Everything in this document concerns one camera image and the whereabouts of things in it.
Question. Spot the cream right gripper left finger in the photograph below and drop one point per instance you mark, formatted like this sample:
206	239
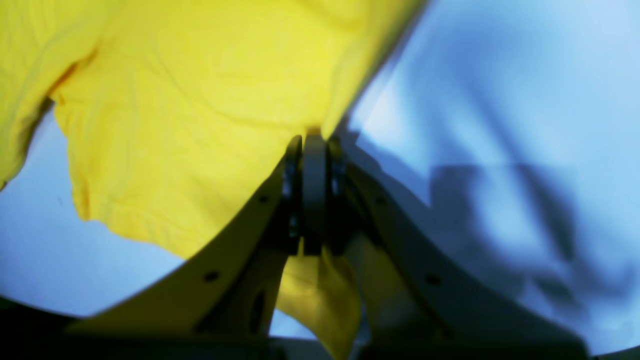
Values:
231	285

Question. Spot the yellow T-shirt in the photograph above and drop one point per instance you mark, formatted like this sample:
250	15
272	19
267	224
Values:
176	110

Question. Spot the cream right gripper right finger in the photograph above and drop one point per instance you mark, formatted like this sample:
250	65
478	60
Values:
414	294

